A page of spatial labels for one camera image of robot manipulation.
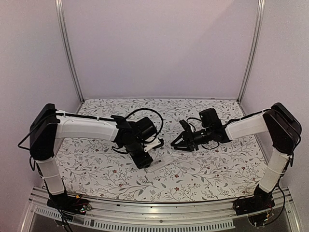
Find white AC remote control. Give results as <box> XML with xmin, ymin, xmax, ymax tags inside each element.
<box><xmin>145</xmin><ymin>156</ymin><xmax>174</xmax><ymax>173</ymax></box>

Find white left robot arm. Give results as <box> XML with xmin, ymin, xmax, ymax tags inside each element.
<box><xmin>17</xmin><ymin>103</ymin><xmax>162</xmax><ymax>210</ymax></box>

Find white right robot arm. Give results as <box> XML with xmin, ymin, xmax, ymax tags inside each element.
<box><xmin>171</xmin><ymin>102</ymin><xmax>302</xmax><ymax>211</ymax></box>

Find floral patterned table mat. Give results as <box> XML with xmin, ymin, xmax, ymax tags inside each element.
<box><xmin>56</xmin><ymin>99</ymin><xmax>266</xmax><ymax>202</ymax></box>

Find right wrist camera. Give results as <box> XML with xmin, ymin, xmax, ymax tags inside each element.
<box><xmin>179</xmin><ymin>120</ymin><xmax>196</xmax><ymax>132</ymax></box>

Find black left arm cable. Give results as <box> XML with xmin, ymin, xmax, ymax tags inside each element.
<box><xmin>125</xmin><ymin>108</ymin><xmax>164</xmax><ymax>138</ymax></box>

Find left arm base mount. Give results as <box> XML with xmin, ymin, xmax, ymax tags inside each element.
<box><xmin>47</xmin><ymin>191</ymin><xmax>92</xmax><ymax>215</ymax></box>

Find aluminium front rail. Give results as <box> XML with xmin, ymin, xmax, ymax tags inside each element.
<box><xmin>19</xmin><ymin>187</ymin><xmax>302</xmax><ymax>232</ymax></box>

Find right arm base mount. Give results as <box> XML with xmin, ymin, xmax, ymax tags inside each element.
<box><xmin>232</xmin><ymin>183</ymin><xmax>286</xmax><ymax>228</ymax></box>

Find right aluminium frame post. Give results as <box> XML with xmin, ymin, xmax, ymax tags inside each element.
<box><xmin>237</xmin><ymin>0</ymin><xmax>266</xmax><ymax>104</ymax></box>

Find aluminium frame post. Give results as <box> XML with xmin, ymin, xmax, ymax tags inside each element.
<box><xmin>55</xmin><ymin>0</ymin><xmax>84</xmax><ymax>102</ymax></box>
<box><xmin>237</xmin><ymin>0</ymin><xmax>266</xmax><ymax>104</ymax></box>

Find left aluminium frame post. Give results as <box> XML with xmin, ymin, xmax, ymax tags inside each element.
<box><xmin>55</xmin><ymin>0</ymin><xmax>84</xmax><ymax>102</ymax></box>

